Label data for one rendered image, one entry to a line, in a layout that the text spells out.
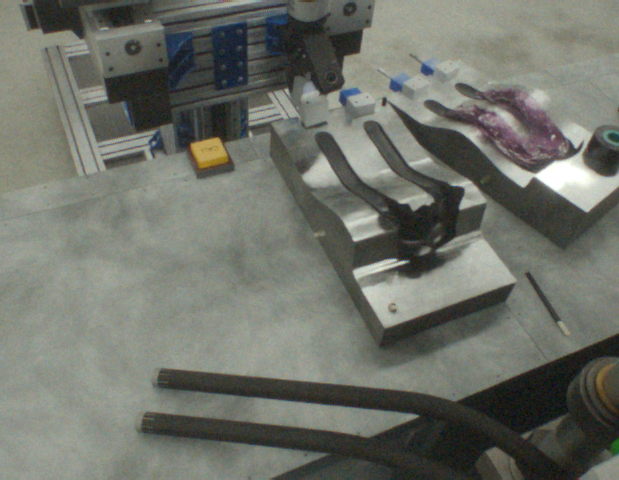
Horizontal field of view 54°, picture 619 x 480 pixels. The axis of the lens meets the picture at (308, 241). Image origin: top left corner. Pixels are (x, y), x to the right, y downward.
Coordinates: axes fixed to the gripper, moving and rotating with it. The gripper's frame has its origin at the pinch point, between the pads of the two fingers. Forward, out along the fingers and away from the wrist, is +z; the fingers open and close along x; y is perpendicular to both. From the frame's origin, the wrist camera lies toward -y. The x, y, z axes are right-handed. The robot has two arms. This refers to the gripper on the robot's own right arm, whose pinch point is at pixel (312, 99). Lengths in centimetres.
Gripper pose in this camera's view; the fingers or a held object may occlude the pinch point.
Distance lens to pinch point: 121.9
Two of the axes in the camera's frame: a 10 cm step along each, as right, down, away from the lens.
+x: -9.2, 3.5, -1.9
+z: 0.0, 4.9, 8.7
